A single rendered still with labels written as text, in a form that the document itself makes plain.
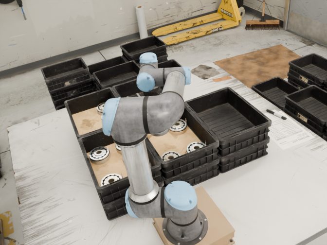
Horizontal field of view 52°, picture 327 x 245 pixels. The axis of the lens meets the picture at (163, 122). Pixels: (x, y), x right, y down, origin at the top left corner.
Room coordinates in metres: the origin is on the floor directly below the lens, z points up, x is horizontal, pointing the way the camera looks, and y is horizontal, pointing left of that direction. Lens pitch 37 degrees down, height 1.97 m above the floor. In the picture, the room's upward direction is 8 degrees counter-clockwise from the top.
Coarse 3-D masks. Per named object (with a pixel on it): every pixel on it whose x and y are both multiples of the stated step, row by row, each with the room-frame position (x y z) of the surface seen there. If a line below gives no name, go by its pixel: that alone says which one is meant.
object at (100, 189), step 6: (96, 132) 1.38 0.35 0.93; (84, 138) 1.35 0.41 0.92; (84, 150) 1.25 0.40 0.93; (150, 150) 1.18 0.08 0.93; (84, 156) 1.21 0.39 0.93; (90, 162) 1.16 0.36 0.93; (156, 162) 1.10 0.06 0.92; (90, 168) 1.12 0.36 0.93; (156, 168) 1.07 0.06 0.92; (96, 180) 1.04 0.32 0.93; (120, 180) 1.02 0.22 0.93; (126, 180) 1.02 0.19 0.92; (96, 186) 1.00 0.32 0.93; (102, 186) 1.00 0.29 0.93; (108, 186) 0.99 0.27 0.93; (114, 186) 1.00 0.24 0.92; (102, 192) 0.98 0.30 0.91
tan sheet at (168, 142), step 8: (152, 136) 1.41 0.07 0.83; (160, 136) 1.40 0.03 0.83; (168, 136) 1.39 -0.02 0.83; (176, 136) 1.38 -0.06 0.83; (184, 136) 1.37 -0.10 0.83; (192, 136) 1.36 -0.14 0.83; (152, 144) 1.34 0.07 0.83; (160, 144) 1.33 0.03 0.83; (168, 144) 1.32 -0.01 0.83; (176, 144) 1.32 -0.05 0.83; (184, 144) 1.31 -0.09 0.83; (160, 152) 1.27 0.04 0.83; (184, 152) 1.25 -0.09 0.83
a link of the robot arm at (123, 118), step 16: (144, 96) 0.87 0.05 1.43; (112, 112) 0.82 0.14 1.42; (128, 112) 0.81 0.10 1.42; (144, 112) 0.80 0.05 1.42; (112, 128) 0.80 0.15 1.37; (128, 128) 0.79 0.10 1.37; (144, 128) 0.79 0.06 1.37; (128, 144) 0.80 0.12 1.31; (144, 144) 0.84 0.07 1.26; (128, 160) 0.82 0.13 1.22; (144, 160) 0.83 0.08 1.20; (128, 176) 0.84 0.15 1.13; (144, 176) 0.82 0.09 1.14; (128, 192) 0.85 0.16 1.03; (144, 192) 0.82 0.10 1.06; (160, 192) 0.85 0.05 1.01; (128, 208) 0.82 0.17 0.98; (144, 208) 0.80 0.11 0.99; (160, 208) 0.80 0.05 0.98
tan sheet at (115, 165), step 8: (112, 144) 1.38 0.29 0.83; (112, 152) 1.32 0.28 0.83; (112, 160) 1.26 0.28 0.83; (120, 160) 1.25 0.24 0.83; (96, 168) 1.22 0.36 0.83; (104, 168) 1.21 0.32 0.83; (112, 168) 1.20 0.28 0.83; (120, 168) 1.20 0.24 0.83; (96, 176) 1.16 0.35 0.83; (104, 176) 1.15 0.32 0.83
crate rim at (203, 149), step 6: (186, 108) 1.50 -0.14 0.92; (192, 114) 1.42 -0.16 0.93; (198, 120) 1.37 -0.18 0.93; (204, 126) 1.31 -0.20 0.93; (210, 132) 1.26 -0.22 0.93; (216, 138) 1.21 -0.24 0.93; (150, 144) 1.23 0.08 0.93; (210, 144) 1.17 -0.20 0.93; (216, 144) 1.17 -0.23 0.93; (198, 150) 1.14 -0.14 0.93; (204, 150) 1.15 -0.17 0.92; (156, 156) 1.14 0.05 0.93; (180, 156) 1.12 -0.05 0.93; (186, 156) 1.12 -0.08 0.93; (192, 156) 1.12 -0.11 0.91; (162, 162) 1.09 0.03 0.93; (168, 162) 1.09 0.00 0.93; (174, 162) 1.09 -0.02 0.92
